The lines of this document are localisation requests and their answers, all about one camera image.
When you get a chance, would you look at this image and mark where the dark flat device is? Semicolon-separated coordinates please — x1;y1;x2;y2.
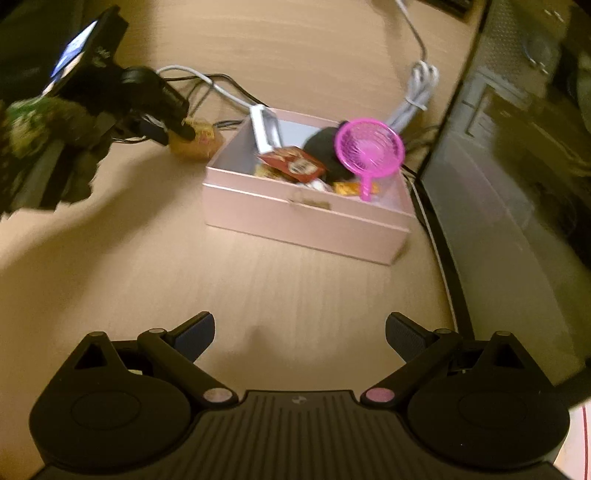
416;0;477;19

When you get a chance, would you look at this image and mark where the orange snack packet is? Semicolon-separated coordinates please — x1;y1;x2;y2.
333;181;382;197

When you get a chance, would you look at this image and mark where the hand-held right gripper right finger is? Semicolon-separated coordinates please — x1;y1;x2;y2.
360;311;528;407

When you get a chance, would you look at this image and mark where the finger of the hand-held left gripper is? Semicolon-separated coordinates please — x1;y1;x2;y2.
124;115;197;145
122;66;190;126

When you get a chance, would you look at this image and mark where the pink cardboard box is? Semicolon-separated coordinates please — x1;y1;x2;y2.
201;107;413;266

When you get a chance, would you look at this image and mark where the dark computer monitor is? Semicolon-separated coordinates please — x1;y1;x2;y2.
416;0;591;409

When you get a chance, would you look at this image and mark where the white bundled cable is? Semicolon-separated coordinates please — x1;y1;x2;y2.
383;0;440;136

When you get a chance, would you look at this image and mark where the tan patterned snack packet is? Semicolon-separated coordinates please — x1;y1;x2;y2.
168;117;225;161

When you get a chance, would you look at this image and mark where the green patterned sleeve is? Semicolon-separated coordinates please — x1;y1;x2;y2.
0;98;63;160

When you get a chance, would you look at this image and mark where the red snack packet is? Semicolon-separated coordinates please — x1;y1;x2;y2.
257;146;328;184

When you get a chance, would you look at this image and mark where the pink plastic strainer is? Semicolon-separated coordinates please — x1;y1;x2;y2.
334;118;406;203

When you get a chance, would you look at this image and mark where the black cloth pouch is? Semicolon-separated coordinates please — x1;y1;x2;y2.
302;121;358;182

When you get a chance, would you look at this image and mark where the grey looped cable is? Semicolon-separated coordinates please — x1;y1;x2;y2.
156;65;262;112

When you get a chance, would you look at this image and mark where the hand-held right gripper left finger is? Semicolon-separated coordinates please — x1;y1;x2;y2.
74;311;239;407

